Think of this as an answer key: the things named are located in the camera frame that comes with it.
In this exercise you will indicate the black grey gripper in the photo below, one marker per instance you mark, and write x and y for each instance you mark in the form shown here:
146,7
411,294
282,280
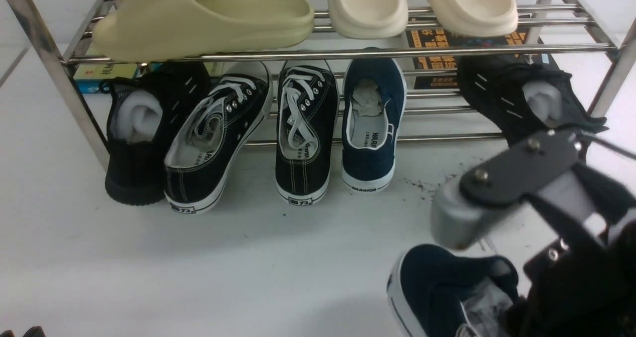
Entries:
545,171

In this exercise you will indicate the black knit sneaker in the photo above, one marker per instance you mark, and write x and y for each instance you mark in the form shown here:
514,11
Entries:
145,116
521,98

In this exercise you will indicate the navy slip-on shoe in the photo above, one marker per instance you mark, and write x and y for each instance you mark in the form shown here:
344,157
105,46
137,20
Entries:
434,293
374,93

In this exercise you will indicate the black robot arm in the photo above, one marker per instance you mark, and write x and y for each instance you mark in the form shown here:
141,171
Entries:
583,283

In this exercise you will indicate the stainless steel shoe rack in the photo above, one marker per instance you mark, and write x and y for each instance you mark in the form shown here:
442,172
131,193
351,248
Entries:
61,66

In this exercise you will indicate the cream foam slipper right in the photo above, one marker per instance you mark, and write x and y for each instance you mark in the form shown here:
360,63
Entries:
477,18

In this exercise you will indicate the cream foam slipper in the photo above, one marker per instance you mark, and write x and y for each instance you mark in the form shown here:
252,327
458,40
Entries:
368,19
477,18

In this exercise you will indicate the cream foam slipper left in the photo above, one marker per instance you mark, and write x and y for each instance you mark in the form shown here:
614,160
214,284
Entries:
368,19

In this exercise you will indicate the black canvas lace sneaker right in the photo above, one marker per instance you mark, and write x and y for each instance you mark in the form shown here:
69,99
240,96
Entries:
308,105

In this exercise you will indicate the black canvas lace sneaker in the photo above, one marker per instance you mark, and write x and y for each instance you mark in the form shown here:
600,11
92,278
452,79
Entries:
198,162
308,105

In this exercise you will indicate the black canvas lace sneaker left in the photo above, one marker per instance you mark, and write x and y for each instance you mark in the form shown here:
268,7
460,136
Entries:
198,162

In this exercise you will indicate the olive green foam slipper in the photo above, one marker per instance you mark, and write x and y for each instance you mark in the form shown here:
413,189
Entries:
157,30

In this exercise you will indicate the yellow blue book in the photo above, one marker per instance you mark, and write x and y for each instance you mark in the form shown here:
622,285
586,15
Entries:
88,77

